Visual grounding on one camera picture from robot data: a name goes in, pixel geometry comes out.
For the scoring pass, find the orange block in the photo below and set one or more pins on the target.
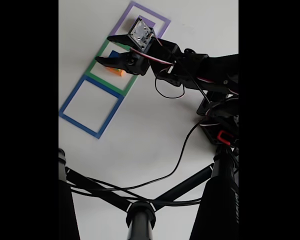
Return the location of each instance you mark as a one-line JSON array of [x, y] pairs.
[[115, 71]]

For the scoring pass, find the small blue cube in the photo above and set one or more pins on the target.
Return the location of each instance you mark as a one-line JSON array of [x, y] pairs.
[[113, 53]]

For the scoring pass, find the large purple block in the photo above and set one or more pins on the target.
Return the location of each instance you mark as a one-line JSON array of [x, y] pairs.
[[150, 22]]

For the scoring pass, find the red clamp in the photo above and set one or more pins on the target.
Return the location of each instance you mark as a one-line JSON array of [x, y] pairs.
[[221, 136]]

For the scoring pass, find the black tripod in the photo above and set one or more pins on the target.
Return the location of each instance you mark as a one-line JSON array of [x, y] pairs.
[[220, 200]]

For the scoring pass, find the purple square frame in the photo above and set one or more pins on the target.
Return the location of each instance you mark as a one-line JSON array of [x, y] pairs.
[[120, 20]]

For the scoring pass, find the green square frame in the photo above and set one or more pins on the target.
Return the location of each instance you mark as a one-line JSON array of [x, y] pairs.
[[92, 67]]

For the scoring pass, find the blue square frame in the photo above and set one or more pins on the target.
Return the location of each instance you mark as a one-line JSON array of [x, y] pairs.
[[70, 110]]

